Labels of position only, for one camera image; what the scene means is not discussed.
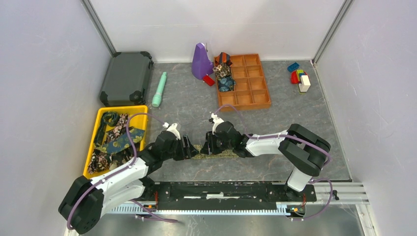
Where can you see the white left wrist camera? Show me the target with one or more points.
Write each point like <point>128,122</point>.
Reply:
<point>173,128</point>

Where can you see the green toy block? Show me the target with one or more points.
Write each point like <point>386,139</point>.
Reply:
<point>300,72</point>

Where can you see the purple plastic object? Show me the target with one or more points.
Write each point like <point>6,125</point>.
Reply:
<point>201,64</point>

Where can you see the rolled blue paisley tie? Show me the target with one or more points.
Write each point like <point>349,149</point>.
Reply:
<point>226,84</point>

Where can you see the blue yellow-flower tie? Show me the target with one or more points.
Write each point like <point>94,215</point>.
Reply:
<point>123,142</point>

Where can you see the mint green flashlight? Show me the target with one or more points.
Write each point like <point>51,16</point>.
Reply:
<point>157,98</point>

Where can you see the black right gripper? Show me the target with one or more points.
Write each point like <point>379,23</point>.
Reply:
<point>209,147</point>

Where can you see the rolled brown floral tie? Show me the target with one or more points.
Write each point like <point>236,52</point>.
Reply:
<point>222,70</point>

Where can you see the blue toy brick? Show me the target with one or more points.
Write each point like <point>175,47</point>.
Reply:
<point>293,67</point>

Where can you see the dark grey suitcase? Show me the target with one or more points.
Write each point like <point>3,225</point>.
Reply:
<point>126,80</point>

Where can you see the white toy block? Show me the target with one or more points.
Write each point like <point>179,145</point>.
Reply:
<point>304,84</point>

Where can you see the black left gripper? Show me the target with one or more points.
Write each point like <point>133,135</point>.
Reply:
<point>186,152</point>

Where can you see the black pink-floral tie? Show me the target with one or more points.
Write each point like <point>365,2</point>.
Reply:
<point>117,130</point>

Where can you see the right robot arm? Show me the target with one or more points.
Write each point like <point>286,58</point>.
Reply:
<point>308,152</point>

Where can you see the dark brown-leaf tie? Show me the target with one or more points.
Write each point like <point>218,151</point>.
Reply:
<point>100,161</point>

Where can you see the olive green leaf-pattern tie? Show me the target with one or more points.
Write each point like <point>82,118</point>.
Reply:
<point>224,154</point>

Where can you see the yellow plastic bin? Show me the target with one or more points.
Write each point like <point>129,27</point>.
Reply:
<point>137,119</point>

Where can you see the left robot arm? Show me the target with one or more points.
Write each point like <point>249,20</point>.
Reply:
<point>87,200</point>

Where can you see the orange wooden compartment tray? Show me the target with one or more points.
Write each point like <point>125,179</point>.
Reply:
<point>251,90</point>

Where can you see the red toy block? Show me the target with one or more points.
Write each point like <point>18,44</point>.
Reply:
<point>295,77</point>

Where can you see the rolled orange navy tie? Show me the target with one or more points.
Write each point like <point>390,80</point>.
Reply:
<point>223,58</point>

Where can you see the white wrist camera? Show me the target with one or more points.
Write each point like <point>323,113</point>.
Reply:
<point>215,121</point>
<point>173,128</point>

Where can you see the dark green striped tie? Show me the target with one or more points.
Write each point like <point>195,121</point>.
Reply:
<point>107,119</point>

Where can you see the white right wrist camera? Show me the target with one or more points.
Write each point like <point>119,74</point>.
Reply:
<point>215,121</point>

